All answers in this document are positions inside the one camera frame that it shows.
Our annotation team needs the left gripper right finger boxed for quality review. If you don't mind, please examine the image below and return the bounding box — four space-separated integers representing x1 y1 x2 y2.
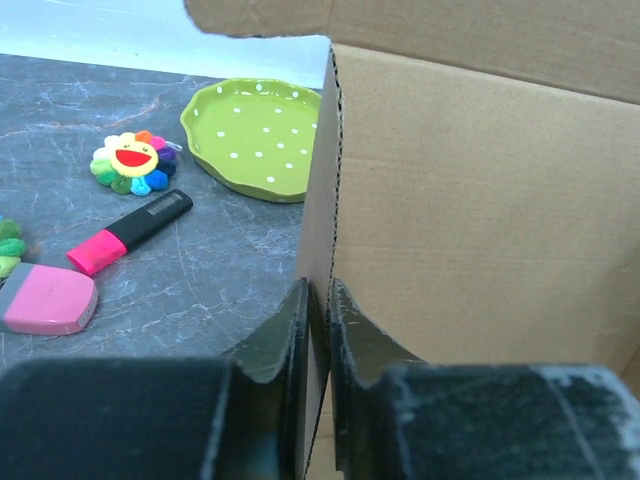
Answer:
328 281 639 479

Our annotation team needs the pink eraser block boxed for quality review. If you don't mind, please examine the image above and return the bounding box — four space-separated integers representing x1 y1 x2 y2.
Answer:
1 263 98 336

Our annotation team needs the brown cardboard box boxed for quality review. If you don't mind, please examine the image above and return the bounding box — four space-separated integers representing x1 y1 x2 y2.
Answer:
183 0 640 480

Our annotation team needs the small flower keychain toy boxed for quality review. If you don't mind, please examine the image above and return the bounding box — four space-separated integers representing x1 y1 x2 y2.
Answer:
0 217 27 281

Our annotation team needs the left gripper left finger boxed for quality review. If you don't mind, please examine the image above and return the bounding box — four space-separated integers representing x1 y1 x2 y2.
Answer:
1 279 309 479

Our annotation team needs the rainbow smiling flower toy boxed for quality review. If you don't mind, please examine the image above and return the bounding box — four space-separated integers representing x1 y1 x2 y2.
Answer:
89 130 182 197

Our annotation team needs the green polka dot plate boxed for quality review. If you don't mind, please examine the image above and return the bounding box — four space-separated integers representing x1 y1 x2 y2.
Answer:
180 78 321 203

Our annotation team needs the pink black highlighter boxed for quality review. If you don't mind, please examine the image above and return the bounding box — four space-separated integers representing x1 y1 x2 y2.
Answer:
66 189 193 276

